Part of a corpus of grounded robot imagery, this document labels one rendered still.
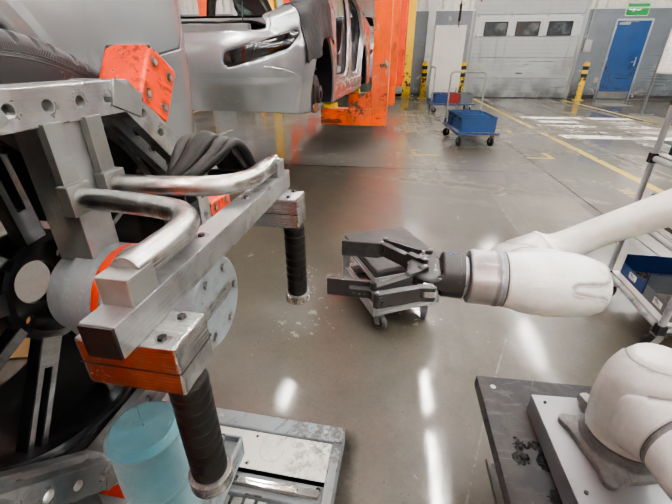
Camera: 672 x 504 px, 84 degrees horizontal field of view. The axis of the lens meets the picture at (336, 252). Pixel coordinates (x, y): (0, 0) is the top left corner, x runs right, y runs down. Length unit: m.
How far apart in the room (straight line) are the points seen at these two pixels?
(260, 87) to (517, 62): 11.59
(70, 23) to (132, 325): 0.88
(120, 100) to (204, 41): 2.50
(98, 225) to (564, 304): 0.66
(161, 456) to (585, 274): 0.62
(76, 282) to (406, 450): 1.13
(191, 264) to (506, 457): 0.90
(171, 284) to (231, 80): 2.72
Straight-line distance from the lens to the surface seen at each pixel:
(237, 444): 1.23
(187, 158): 0.58
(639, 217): 0.80
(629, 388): 0.95
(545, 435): 1.12
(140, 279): 0.32
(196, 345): 0.34
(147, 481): 0.57
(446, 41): 11.95
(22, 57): 0.63
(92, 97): 0.57
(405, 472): 1.37
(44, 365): 0.70
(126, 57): 0.69
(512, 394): 1.24
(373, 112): 4.06
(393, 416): 1.48
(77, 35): 1.12
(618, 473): 1.07
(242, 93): 3.04
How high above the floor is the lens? 1.15
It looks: 27 degrees down
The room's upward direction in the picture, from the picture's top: straight up
